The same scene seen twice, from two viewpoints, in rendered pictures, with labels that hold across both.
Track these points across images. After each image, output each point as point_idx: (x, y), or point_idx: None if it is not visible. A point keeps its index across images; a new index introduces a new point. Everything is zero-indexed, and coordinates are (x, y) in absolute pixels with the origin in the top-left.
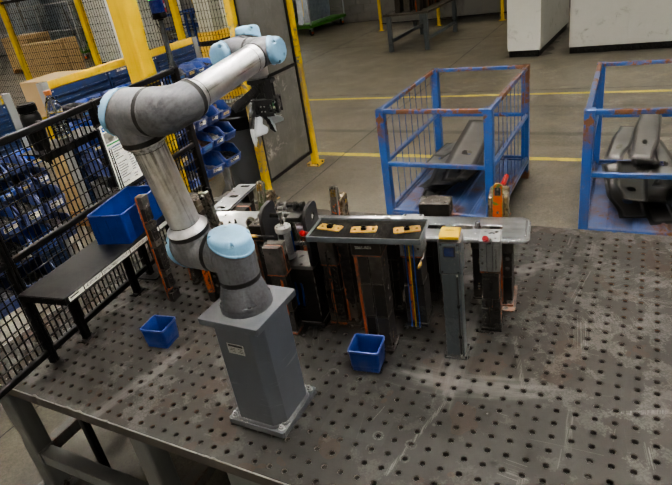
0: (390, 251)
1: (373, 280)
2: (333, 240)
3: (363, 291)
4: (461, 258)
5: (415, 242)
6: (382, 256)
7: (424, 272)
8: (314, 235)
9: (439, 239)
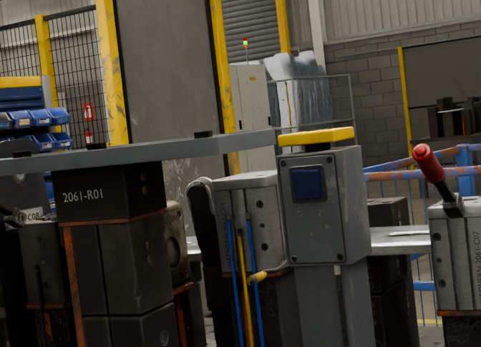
0: (214, 283)
1: (113, 304)
2: (3, 168)
3: (89, 343)
4: (346, 207)
5: (205, 146)
6: (139, 227)
7: (293, 334)
8: None
9: (285, 154)
